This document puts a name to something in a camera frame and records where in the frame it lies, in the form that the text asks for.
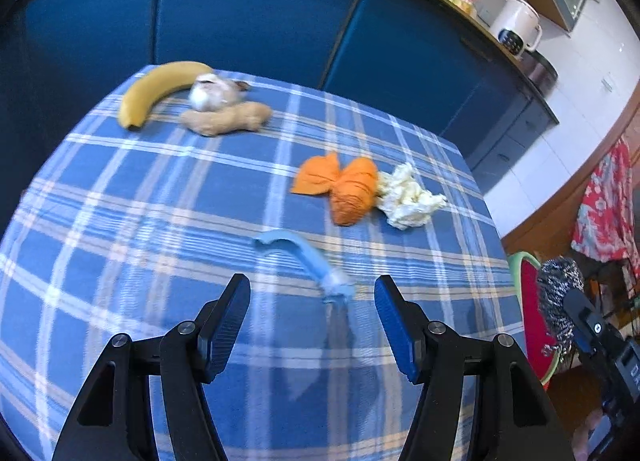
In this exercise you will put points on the white crumpled cloth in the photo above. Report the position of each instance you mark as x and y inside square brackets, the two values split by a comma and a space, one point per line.
[407, 201]

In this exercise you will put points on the blue kitchen cabinets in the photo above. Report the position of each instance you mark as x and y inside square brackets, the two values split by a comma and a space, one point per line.
[250, 16]

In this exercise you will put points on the garlic bulb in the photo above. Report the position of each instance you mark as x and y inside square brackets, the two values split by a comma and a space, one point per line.
[206, 93]

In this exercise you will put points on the white wall outlet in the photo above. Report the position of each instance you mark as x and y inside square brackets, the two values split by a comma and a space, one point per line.
[607, 83]

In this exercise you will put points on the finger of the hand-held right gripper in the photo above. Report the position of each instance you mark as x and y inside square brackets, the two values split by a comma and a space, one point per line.
[582, 316]

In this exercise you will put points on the dark speckled wrapper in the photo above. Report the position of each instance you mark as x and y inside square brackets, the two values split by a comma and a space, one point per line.
[557, 286]

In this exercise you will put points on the yellow banana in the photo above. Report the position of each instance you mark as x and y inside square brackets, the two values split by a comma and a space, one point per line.
[145, 96]

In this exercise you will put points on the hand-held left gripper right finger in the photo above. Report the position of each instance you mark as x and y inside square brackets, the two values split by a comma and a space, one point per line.
[395, 326]

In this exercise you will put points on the orange cloth carrot toy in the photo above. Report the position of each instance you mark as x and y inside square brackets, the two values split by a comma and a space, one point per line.
[350, 191]

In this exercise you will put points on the ginger root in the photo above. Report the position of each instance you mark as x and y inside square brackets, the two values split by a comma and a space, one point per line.
[225, 121]

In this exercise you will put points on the blue plaid tablecloth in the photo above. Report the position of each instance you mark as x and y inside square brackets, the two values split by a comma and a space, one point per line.
[150, 216]

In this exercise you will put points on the person's right hand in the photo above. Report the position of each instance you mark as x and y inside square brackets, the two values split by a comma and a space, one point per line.
[589, 433]

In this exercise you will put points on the red floral cloth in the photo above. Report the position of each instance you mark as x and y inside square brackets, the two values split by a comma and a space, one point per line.
[605, 206]

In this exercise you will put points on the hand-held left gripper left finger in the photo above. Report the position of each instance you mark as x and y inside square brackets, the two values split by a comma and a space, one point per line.
[231, 321]

